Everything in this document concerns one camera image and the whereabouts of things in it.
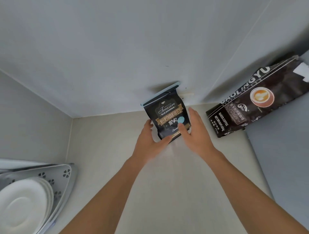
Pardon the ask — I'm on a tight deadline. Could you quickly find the person's left hand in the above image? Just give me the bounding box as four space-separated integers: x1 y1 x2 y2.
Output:
131 120 173 167

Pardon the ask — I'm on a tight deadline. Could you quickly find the person's right forearm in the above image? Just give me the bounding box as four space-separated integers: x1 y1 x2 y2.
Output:
204 151 309 234

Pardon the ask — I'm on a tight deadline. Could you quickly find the person's right hand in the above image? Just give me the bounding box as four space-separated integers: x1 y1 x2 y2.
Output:
178 107 221 162

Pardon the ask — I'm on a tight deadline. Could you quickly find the grey plastic dish rack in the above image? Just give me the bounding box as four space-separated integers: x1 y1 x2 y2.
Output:
0 158 78 234

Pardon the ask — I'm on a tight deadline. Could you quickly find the large black coffee bag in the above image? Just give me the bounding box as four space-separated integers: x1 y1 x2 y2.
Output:
206 55 309 138

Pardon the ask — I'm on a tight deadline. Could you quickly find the person's left forearm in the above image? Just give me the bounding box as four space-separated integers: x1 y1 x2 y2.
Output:
59 155 150 234

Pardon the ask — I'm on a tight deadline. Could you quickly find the white plate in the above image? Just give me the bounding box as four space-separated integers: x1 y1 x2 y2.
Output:
0 179 48 234
43 179 54 217
36 178 52 225

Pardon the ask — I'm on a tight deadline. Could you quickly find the light blue bag clip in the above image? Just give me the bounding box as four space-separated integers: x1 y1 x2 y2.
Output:
141 81 181 107

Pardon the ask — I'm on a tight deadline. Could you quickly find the small black coffee bag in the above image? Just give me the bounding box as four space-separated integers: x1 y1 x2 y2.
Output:
143 88 192 143

